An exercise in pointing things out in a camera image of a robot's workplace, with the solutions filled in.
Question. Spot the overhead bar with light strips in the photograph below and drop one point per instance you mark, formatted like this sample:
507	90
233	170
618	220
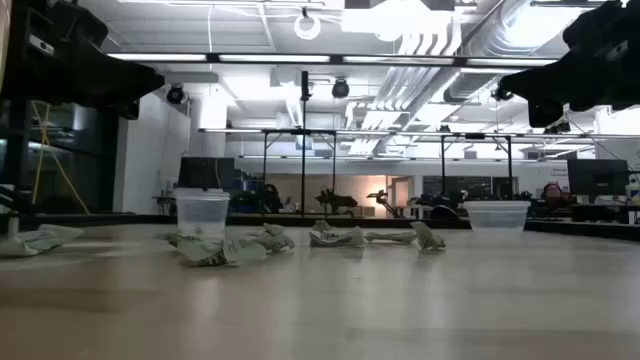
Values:
280	59

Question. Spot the large printed wrapper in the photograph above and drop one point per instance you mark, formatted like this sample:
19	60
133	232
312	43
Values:
225	251

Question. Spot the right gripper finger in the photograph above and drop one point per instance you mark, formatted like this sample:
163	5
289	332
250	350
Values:
550	75
550	93

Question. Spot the person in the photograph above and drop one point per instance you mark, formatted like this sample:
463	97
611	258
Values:
271	199

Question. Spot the shallow clear plastic container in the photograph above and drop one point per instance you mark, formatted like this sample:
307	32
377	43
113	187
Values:
496	216

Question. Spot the black tripod stand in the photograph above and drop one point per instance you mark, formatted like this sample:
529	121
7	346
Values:
303	150

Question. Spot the white paper wrapper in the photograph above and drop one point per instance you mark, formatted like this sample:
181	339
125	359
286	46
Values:
35	241
336	236
428	239
391	237
275	240

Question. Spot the black shelving unit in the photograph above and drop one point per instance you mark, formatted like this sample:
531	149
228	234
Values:
95	160

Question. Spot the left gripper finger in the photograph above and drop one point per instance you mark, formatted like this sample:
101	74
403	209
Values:
115	72
115	92

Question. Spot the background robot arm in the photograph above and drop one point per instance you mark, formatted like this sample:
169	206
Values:
335	201
382	199

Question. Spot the black round ceiling lamp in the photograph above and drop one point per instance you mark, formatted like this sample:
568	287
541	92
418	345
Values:
340	88
175	94

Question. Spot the tall clear plastic cup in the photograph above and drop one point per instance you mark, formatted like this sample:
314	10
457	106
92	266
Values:
202	212

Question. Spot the silver ventilation duct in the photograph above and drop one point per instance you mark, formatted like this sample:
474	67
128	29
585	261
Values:
500	40

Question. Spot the black background rig frame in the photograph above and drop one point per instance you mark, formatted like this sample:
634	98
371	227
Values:
443	165
265	160

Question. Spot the black computer monitor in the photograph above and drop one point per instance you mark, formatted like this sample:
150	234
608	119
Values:
597	177
206	173

